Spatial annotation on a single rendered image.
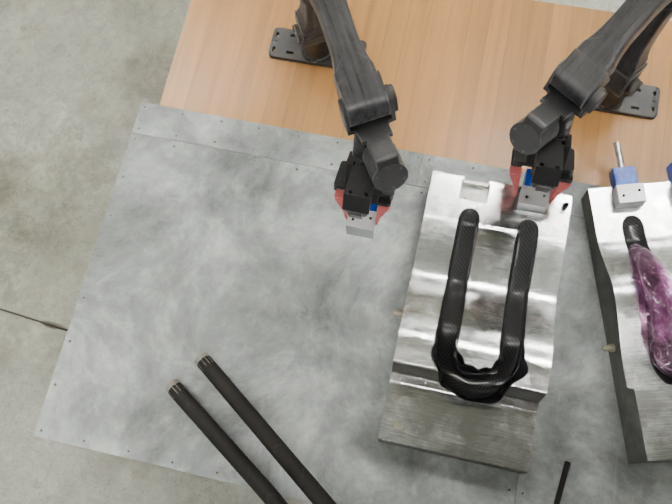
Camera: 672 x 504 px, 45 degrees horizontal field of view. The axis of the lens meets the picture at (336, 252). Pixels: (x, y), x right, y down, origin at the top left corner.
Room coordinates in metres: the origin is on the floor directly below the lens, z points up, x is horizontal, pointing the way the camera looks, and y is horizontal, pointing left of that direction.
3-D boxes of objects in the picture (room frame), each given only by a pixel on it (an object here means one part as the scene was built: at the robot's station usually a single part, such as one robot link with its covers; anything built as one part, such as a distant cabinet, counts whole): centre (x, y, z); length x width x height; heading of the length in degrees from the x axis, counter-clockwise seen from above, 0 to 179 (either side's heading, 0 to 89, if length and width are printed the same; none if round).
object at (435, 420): (0.28, -0.23, 0.87); 0.50 x 0.26 x 0.14; 156
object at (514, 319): (0.29, -0.24, 0.92); 0.35 x 0.16 x 0.09; 156
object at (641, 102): (0.68, -0.60, 0.84); 0.20 x 0.07 x 0.08; 67
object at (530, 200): (0.50, -0.39, 0.89); 0.13 x 0.05 x 0.05; 156
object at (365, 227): (0.51, -0.07, 0.93); 0.13 x 0.05 x 0.05; 157
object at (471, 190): (0.50, -0.27, 0.87); 0.05 x 0.05 x 0.04; 66
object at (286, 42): (0.91, -0.04, 0.84); 0.20 x 0.07 x 0.08; 67
